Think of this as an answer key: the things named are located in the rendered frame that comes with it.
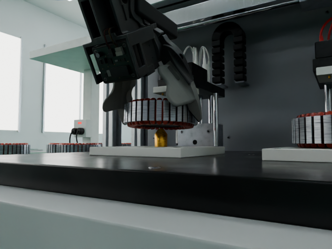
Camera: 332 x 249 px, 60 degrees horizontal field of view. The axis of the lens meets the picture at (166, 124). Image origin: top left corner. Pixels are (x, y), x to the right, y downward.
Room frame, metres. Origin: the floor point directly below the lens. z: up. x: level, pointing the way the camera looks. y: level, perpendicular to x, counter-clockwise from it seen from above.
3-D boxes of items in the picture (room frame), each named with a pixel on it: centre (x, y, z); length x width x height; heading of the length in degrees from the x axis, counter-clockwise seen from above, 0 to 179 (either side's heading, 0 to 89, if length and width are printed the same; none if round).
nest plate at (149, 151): (0.44, 0.01, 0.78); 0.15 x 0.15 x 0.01; 59
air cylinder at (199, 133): (0.56, -0.07, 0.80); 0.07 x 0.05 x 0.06; 59
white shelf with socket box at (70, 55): (1.34, 0.38, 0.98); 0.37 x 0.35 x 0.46; 59
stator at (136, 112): (0.44, 0.01, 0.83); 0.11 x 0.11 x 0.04
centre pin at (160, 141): (0.44, 0.01, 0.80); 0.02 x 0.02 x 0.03
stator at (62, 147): (0.77, 0.23, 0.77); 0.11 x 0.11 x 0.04
